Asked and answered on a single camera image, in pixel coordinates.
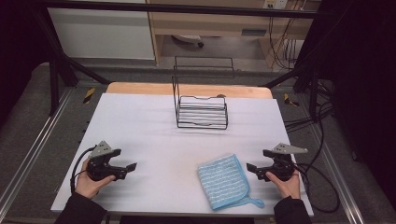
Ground black metal frame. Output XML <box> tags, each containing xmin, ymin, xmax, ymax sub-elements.
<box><xmin>30</xmin><ymin>0</ymin><xmax>323</xmax><ymax>120</ymax></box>

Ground dark curtain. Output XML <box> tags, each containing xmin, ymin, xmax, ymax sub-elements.
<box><xmin>0</xmin><ymin>0</ymin><xmax>52</xmax><ymax>120</ymax></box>
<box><xmin>306</xmin><ymin>0</ymin><xmax>396</xmax><ymax>202</ymax></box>

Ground white cabinet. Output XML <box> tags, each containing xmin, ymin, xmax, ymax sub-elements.
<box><xmin>47</xmin><ymin>7</ymin><xmax>156</xmax><ymax>61</ymax></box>

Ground black floor cables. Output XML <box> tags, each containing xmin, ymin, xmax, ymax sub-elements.
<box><xmin>284</xmin><ymin>78</ymin><xmax>334</xmax><ymax>133</ymax></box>

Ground black wire rack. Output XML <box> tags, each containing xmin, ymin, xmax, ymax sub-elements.
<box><xmin>171</xmin><ymin>55</ymin><xmax>236</xmax><ymax>131</ymax></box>

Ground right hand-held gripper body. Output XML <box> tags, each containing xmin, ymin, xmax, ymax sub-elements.
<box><xmin>270</xmin><ymin>142</ymin><xmax>309</xmax><ymax>183</ymax></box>

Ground yellow black tape strip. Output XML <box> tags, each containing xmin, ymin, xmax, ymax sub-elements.
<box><xmin>282</xmin><ymin>92</ymin><xmax>300</xmax><ymax>107</ymax></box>
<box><xmin>82</xmin><ymin>87</ymin><xmax>96</xmax><ymax>105</ymax></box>

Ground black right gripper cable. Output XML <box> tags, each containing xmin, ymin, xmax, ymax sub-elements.
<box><xmin>291</xmin><ymin>102</ymin><xmax>341</xmax><ymax>215</ymax></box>

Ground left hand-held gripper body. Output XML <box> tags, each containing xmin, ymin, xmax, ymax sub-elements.
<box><xmin>85</xmin><ymin>140</ymin><xmax>119</xmax><ymax>182</ymax></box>

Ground white chair base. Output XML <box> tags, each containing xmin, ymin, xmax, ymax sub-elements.
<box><xmin>171</xmin><ymin>34</ymin><xmax>205</xmax><ymax>49</ymax></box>

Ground wooden desk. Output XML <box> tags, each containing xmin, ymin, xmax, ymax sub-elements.
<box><xmin>145</xmin><ymin>0</ymin><xmax>322</xmax><ymax>67</ymax></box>

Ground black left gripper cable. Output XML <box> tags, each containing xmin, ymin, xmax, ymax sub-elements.
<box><xmin>69</xmin><ymin>145</ymin><xmax>98</xmax><ymax>194</ymax></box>

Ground blue striped cloth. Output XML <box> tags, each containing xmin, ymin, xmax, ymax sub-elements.
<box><xmin>197</xmin><ymin>153</ymin><xmax>266</xmax><ymax>211</ymax></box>

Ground white wall socket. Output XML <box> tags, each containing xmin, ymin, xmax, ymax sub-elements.
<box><xmin>262</xmin><ymin>0</ymin><xmax>290</xmax><ymax>10</ymax></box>

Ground hanging black cables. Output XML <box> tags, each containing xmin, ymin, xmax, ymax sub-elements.
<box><xmin>268</xmin><ymin>15</ymin><xmax>302</xmax><ymax>70</ymax></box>

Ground person's right hand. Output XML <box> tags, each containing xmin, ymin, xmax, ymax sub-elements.
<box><xmin>265</xmin><ymin>170</ymin><xmax>302</xmax><ymax>200</ymax></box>

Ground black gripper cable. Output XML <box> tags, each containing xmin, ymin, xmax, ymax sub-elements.
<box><xmin>291</xmin><ymin>102</ymin><xmax>341</xmax><ymax>215</ymax></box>
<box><xmin>69</xmin><ymin>145</ymin><xmax>98</xmax><ymax>194</ymax></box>

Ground aluminium rail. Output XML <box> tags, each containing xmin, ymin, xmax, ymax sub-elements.
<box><xmin>310</xmin><ymin>122</ymin><xmax>366</xmax><ymax>224</ymax></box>
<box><xmin>0</xmin><ymin>88</ymin><xmax>75</xmax><ymax>207</ymax></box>

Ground person's left hand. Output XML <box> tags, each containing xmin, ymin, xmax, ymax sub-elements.
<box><xmin>74</xmin><ymin>167</ymin><xmax>117</xmax><ymax>200</ymax></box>

